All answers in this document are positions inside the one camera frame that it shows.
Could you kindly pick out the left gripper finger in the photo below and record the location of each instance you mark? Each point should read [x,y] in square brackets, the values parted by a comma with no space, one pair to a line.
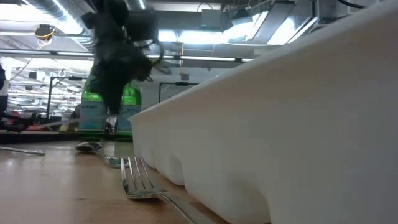
[117,101]
[108,102]

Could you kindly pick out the silver knife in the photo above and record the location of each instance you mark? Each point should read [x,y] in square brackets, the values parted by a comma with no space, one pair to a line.
[111,123]

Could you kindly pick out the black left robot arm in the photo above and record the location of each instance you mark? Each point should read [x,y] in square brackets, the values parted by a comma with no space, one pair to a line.
[105,15]

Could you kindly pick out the green glass water bottle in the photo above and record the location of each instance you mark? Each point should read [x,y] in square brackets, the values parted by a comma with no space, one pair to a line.
[132,115]
[91,118]

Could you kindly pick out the silver spoon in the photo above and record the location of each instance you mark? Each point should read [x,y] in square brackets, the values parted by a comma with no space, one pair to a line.
[88,147]

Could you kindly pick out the black metal stand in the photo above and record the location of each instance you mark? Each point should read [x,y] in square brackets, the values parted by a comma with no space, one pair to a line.
[49,99]

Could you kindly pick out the grey hanging box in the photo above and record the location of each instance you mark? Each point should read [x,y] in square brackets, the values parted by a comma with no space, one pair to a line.
[185,77]

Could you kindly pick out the black yellow ceiling device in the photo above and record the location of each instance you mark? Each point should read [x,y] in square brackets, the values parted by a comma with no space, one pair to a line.
[44,31]

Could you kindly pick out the silver fork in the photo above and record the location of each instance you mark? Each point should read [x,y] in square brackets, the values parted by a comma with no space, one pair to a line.
[136,186]
[28,151]

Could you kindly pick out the grey ceiling light housing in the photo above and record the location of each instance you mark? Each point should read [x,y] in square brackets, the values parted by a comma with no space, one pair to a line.
[273,21]

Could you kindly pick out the white plastic cutlery tray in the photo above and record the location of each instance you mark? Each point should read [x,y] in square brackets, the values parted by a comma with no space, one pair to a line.
[280,124]

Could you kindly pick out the silver ventilation duct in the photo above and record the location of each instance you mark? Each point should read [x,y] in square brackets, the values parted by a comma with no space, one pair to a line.
[84,40]

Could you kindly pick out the grey ceiling rail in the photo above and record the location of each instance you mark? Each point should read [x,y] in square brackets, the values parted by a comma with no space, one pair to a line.
[31,53]

